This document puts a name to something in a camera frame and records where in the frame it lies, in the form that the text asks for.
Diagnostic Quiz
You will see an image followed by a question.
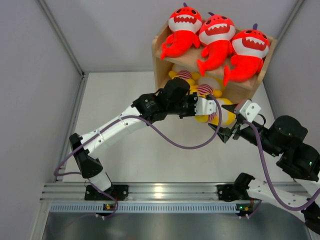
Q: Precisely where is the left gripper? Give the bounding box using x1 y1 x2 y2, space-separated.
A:
167 92 203 119

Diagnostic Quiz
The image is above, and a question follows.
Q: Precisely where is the yellow frog plush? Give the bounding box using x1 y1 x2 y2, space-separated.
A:
190 76 226 98
168 64 201 86
194 98 236 126

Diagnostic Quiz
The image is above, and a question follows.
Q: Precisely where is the red shark plush front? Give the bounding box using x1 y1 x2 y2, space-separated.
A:
223 23 270 86

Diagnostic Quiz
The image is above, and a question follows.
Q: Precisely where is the red shark plush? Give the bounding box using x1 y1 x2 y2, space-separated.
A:
223 23 270 86
160 3 203 60
196 12 236 76

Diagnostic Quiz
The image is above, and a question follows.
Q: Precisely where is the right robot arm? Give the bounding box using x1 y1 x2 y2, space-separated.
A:
210 99 320 234

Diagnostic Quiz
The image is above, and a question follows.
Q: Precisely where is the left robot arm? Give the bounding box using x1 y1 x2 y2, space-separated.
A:
69 77 199 200

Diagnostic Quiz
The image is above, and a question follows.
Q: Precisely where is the wooden two-tier shelf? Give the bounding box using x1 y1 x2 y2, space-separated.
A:
151 23 277 103

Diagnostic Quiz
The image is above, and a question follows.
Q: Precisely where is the red shark plush on shelf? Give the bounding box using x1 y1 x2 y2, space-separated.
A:
160 3 203 60

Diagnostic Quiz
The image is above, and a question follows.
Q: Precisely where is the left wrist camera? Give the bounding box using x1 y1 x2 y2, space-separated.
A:
194 97 218 116

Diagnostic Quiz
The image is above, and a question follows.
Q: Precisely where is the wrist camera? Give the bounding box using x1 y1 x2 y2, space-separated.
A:
194 97 218 116
235 99 262 123

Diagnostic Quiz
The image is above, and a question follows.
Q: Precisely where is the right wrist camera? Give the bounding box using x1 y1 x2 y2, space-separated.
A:
235 99 262 123

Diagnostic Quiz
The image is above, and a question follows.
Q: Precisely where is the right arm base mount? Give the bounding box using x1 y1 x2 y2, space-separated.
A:
216 184 251 202

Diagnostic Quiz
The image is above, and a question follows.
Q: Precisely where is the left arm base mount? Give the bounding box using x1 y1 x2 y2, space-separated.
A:
84 184 129 201

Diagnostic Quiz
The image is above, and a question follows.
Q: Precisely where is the left aluminium frame post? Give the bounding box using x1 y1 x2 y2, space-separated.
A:
35 0 86 166

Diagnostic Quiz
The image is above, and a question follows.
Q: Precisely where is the aluminium frame post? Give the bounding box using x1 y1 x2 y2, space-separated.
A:
35 0 86 166
262 0 307 86

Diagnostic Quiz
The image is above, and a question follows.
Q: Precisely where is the right aluminium frame post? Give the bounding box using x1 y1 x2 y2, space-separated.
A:
262 0 307 86

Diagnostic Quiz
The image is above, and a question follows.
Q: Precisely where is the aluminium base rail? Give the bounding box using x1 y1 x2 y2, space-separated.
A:
40 182 225 202

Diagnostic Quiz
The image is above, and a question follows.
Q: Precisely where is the white slotted cable duct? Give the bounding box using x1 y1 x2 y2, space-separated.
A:
50 202 243 214

